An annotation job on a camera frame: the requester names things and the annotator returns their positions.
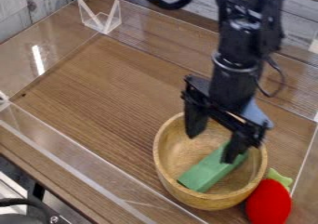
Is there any red plush strawberry toy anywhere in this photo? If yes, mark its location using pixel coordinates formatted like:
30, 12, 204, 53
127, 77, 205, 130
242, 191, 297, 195
245, 168, 293, 224

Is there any green rectangular block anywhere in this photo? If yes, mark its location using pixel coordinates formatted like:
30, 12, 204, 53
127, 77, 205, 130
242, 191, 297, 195
177, 144, 249, 193

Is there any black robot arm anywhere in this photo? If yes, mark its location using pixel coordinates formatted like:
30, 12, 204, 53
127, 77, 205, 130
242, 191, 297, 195
182, 0, 284, 164

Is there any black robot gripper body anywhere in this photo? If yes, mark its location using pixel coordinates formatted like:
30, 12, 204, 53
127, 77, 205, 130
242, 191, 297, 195
182, 53, 273, 148

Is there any clear acrylic tray wall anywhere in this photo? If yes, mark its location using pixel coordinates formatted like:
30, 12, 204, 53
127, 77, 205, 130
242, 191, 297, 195
0, 91, 208, 224

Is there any black cable on floor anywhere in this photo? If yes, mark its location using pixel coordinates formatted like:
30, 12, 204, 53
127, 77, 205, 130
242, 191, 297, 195
0, 198, 55, 224

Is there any clear acrylic corner bracket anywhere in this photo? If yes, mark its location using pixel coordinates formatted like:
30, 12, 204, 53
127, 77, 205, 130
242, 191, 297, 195
78, 0, 122, 34

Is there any brown wooden bowl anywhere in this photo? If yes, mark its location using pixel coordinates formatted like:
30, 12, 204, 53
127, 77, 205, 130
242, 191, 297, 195
153, 113, 269, 211

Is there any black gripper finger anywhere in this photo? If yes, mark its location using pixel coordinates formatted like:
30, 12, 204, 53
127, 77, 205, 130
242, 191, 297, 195
221, 132, 250, 164
185, 100, 209, 138

